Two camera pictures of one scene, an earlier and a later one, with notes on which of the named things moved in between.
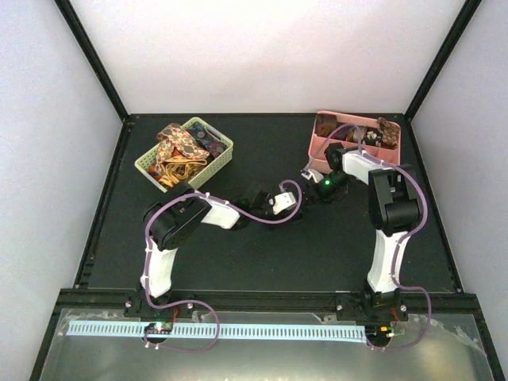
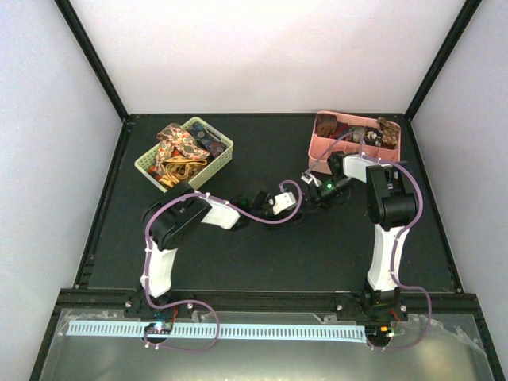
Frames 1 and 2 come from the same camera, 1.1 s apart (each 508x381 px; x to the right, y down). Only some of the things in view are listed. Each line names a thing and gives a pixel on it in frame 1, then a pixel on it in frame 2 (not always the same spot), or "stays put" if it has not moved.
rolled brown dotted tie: [390, 133] stays put
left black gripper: [282, 215] → [272, 226]
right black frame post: [445, 51] stays put
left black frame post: [73, 20] stays put
